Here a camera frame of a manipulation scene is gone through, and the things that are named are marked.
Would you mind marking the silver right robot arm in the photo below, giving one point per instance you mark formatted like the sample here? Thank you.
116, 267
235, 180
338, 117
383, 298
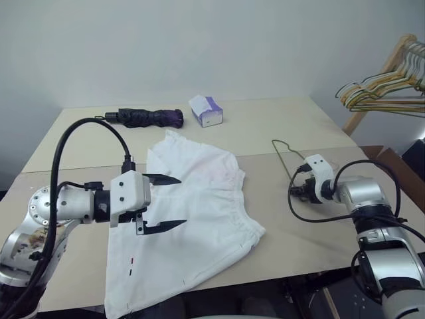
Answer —
382, 232

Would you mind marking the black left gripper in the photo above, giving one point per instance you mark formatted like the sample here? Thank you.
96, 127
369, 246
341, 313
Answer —
127, 216

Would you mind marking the purple white tissue box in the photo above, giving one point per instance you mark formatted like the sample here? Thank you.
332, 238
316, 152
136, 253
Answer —
207, 111

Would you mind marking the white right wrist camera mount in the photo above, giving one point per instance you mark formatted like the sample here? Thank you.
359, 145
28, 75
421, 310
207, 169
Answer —
320, 171

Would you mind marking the black box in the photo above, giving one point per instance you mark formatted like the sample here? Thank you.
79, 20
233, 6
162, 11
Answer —
415, 151

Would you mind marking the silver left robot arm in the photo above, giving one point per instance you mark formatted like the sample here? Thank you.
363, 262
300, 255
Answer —
43, 206

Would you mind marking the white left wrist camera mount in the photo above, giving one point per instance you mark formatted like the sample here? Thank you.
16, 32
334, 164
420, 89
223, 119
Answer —
129, 194

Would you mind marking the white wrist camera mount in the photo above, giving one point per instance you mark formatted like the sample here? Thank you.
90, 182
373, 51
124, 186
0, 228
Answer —
129, 194
320, 171

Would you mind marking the white shorts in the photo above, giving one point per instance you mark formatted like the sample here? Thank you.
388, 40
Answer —
186, 212

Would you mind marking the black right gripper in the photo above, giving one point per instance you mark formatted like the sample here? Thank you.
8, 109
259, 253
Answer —
310, 189

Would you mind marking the brown cardboard box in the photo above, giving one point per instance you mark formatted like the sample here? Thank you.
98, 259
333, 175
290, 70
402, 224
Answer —
382, 156

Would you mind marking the wooden hanger rack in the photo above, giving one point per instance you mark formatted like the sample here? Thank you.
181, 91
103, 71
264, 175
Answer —
393, 54

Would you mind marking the folded black purple umbrella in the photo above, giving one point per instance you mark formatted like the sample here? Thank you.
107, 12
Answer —
149, 118

